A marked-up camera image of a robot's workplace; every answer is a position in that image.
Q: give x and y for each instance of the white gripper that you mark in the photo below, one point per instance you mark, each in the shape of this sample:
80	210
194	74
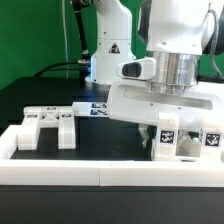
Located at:
133	101

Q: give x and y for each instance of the white chair back part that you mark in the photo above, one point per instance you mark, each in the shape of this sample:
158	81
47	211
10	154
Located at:
42	117

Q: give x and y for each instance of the white chair seat part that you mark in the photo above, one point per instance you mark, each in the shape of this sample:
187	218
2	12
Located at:
187	150

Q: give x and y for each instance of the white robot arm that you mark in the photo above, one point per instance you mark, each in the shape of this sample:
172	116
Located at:
162	89

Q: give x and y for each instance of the white base tag sheet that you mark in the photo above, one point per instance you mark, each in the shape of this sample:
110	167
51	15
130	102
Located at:
90	109

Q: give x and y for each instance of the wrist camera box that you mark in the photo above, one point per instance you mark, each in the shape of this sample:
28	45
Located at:
141	69

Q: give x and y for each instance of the white obstacle fence wall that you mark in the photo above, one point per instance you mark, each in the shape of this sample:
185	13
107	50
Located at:
102	173

